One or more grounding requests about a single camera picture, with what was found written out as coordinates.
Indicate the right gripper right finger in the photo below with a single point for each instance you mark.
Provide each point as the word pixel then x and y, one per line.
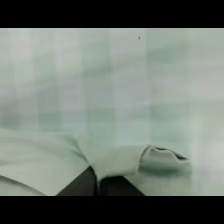
pixel 118 186

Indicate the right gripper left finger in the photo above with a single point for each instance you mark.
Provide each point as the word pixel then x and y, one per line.
pixel 81 185

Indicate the pale green shirt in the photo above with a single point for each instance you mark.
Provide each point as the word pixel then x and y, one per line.
pixel 43 163

